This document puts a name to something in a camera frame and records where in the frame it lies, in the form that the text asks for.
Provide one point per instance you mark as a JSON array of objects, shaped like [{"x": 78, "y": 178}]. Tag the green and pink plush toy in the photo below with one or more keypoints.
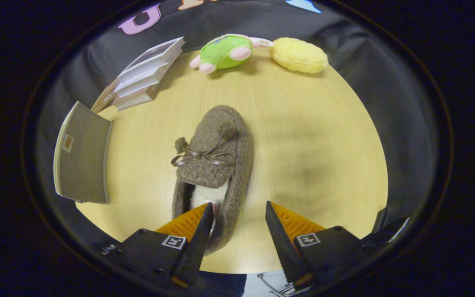
[{"x": 221, "y": 51}]

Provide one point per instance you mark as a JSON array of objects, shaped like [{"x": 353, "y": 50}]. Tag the brown flat book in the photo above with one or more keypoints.
[{"x": 105, "y": 97}]

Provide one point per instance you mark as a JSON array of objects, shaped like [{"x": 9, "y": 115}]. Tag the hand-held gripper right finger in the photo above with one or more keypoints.
[{"x": 287, "y": 251}]

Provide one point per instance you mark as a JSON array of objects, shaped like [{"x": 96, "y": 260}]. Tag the brown fuzzy shoe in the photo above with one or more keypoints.
[{"x": 217, "y": 123}]

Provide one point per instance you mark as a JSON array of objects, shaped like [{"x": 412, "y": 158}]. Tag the person's leg in dark trousers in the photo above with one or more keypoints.
[{"x": 225, "y": 284}]

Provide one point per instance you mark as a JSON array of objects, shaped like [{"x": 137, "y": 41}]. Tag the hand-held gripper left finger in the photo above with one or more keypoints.
[{"x": 194, "y": 251}]

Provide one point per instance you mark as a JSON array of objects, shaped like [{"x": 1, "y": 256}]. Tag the yellow plush toy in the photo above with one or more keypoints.
[{"x": 299, "y": 55}]

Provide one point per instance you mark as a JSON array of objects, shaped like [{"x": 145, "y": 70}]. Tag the grey fabric storage box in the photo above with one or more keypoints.
[{"x": 85, "y": 161}]

